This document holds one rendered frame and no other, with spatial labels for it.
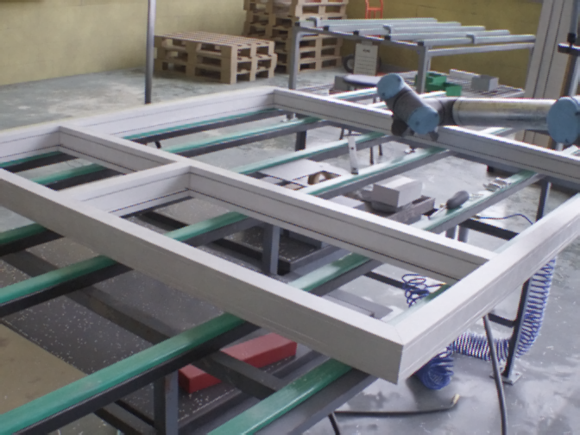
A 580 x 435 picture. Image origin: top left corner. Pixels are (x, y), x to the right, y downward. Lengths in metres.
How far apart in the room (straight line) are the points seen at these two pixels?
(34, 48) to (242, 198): 6.83
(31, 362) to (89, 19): 7.48
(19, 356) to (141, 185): 0.50
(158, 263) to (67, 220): 0.28
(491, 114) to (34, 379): 1.46
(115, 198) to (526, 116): 1.15
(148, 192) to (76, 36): 7.05
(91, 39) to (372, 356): 8.00
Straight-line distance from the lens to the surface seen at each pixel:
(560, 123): 1.92
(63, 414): 1.09
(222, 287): 1.31
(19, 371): 1.59
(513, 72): 9.67
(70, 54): 8.79
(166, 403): 1.40
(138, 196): 1.80
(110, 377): 1.13
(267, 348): 1.69
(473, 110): 2.30
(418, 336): 1.16
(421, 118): 2.28
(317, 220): 1.68
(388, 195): 2.69
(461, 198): 1.99
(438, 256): 1.54
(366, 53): 6.20
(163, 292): 2.02
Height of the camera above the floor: 1.46
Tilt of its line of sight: 20 degrees down
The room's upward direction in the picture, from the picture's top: 4 degrees clockwise
